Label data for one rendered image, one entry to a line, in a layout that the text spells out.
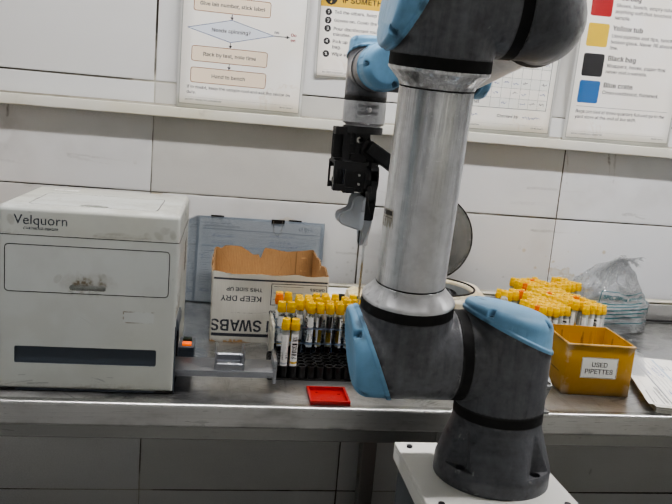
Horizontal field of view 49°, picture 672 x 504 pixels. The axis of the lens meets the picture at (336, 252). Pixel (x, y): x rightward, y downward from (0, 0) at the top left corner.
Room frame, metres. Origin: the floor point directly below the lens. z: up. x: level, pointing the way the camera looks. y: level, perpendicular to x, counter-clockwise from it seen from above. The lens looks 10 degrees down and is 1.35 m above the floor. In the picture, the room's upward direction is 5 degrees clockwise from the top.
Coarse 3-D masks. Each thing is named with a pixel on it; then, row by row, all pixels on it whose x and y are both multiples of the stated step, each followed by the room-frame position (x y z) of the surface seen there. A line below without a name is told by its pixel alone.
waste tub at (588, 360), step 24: (576, 336) 1.45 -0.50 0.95; (600, 336) 1.46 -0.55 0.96; (552, 360) 1.38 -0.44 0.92; (576, 360) 1.32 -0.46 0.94; (600, 360) 1.33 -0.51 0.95; (624, 360) 1.33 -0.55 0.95; (552, 384) 1.37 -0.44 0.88; (576, 384) 1.32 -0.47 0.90; (600, 384) 1.33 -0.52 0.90; (624, 384) 1.33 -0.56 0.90
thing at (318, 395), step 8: (312, 392) 1.21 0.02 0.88; (320, 392) 1.22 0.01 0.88; (328, 392) 1.22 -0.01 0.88; (336, 392) 1.22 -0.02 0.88; (344, 392) 1.21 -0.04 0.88; (312, 400) 1.16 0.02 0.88; (320, 400) 1.17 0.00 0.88; (328, 400) 1.17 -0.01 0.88; (336, 400) 1.17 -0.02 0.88; (344, 400) 1.19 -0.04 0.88
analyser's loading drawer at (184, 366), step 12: (216, 348) 1.20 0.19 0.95; (180, 360) 1.21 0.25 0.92; (192, 360) 1.22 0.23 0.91; (204, 360) 1.22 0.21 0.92; (216, 360) 1.18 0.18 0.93; (228, 360) 1.23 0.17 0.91; (240, 360) 1.24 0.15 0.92; (252, 360) 1.24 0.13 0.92; (264, 360) 1.25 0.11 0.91; (276, 360) 1.20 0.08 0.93; (180, 372) 1.17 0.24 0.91; (192, 372) 1.17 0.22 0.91; (204, 372) 1.17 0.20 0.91; (216, 372) 1.18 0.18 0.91; (228, 372) 1.18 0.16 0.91; (240, 372) 1.18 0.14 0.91; (252, 372) 1.19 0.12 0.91; (264, 372) 1.19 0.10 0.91; (276, 372) 1.19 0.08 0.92
